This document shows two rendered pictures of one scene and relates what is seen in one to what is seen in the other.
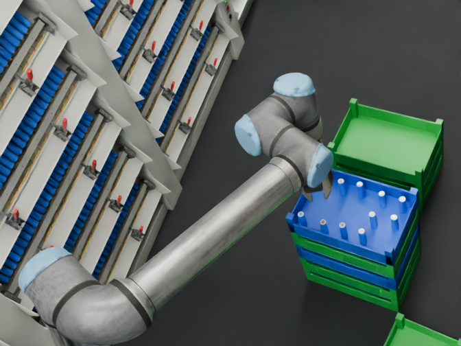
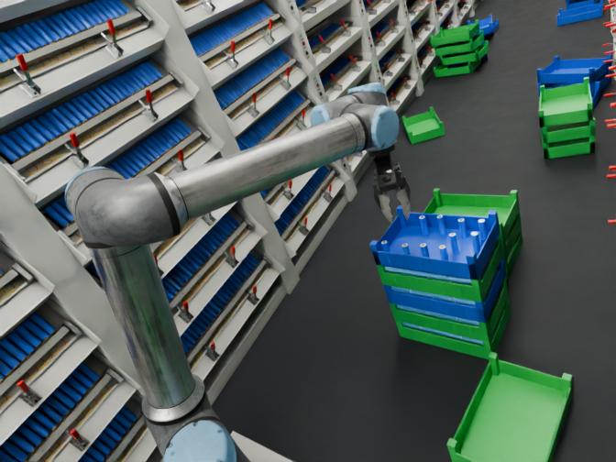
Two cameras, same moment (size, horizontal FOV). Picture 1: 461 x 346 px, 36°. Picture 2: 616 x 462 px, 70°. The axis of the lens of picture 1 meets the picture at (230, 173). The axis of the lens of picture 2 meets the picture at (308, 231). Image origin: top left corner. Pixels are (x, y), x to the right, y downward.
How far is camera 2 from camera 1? 94 cm
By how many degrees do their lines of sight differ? 24
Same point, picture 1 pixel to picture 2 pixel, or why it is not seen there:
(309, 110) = not seen: hidden behind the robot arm
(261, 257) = (358, 322)
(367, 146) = not seen: hidden behind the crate
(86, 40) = (211, 108)
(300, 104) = (370, 99)
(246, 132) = (317, 111)
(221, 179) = (331, 270)
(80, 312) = (97, 192)
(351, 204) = (434, 239)
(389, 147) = not seen: hidden behind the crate
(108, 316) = (124, 192)
